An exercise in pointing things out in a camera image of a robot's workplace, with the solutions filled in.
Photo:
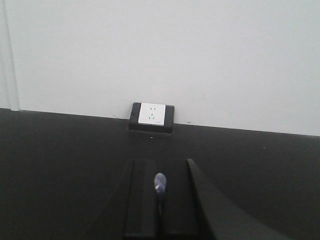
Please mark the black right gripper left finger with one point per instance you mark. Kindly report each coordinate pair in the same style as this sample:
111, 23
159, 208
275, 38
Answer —
142, 210

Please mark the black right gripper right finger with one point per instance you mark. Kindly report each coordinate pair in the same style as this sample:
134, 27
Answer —
219, 218

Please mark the clear glass beaker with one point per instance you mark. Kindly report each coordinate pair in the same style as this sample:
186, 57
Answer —
160, 187

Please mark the white socket in black box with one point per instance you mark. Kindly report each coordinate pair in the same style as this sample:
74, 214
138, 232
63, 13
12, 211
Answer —
152, 118

